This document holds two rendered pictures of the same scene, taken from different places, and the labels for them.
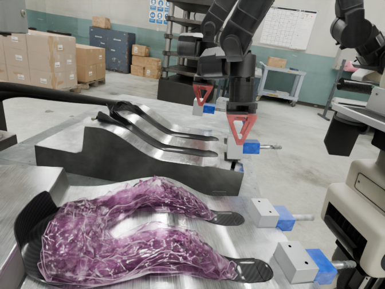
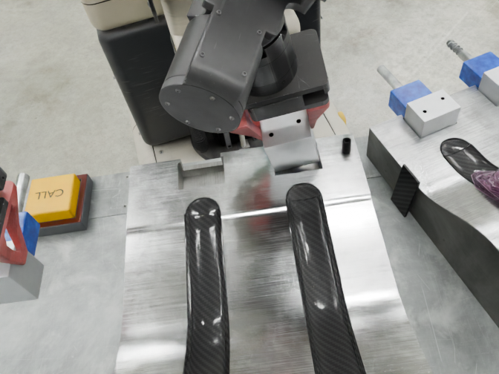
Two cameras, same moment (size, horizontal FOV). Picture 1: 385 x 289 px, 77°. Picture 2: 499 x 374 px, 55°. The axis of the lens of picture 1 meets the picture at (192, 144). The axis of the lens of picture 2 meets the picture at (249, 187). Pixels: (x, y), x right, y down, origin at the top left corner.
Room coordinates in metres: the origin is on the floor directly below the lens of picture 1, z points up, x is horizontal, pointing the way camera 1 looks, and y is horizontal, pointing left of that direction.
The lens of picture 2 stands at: (0.60, 0.24, 1.31)
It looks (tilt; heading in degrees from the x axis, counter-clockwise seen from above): 53 degrees down; 271
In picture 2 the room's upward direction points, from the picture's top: 12 degrees counter-clockwise
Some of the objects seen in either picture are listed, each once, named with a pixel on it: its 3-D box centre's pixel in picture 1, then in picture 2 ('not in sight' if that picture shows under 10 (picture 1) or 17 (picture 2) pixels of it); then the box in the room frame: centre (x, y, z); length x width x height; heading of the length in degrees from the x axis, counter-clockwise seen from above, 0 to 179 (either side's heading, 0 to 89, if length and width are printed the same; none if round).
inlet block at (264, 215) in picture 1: (283, 218); (408, 97); (0.39, -0.20, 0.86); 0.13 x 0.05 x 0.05; 104
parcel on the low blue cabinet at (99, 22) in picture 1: (101, 22); not in sight; (7.46, 3.09, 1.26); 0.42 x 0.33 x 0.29; 79
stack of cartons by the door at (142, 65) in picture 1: (146, 61); not in sight; (7.29, 1.69, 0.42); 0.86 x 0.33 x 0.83; 79
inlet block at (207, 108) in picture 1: (212, 108); (11, 229); (0.85, -0.05, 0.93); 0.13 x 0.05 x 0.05; 86
